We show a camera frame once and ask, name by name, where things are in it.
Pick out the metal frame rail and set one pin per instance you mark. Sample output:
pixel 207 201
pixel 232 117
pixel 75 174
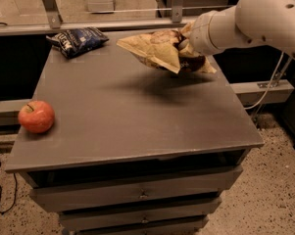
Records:
pixel 27 29

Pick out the top grey drawer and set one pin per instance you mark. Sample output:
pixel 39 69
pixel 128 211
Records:
pixel 136 189

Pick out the middle grey drawer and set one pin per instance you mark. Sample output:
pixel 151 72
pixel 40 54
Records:
pixel 146 214

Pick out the grey drawer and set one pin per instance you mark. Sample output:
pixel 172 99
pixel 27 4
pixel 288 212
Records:
pixel 159 227
pixel 146 214
pixel 136 189

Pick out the bottom grey drawer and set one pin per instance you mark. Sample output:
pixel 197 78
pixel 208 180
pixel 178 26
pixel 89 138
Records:
pixel 159 227

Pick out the red apple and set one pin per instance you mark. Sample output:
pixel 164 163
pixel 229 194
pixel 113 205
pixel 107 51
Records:
pixel 36 116

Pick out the grey drawer cabinet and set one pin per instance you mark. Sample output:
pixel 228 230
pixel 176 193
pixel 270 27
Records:
pixel 117 119

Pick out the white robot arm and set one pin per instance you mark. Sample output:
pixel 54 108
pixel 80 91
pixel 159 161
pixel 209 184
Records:
pixel 247 24

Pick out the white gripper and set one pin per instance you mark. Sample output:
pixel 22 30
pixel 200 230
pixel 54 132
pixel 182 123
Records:
pixel 200 39

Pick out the brown chip bag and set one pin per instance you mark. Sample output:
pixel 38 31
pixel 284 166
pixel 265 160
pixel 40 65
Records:
pixel 159 50

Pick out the blue chip bag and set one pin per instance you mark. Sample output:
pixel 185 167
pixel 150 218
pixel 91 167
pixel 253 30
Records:
pixel 75 42

